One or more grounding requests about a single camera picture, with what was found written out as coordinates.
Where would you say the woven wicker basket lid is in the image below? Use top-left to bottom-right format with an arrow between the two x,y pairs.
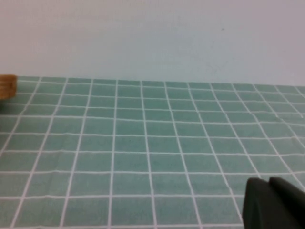
0,74 -> 19,100

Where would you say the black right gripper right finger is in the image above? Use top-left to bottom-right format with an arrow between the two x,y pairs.
268,176 -> 305,229

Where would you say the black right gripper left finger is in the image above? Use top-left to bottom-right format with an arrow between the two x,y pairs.
241,177 -> 290,229

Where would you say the teal white grid tablecloth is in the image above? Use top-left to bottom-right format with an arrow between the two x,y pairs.
0,75 -> 305,229

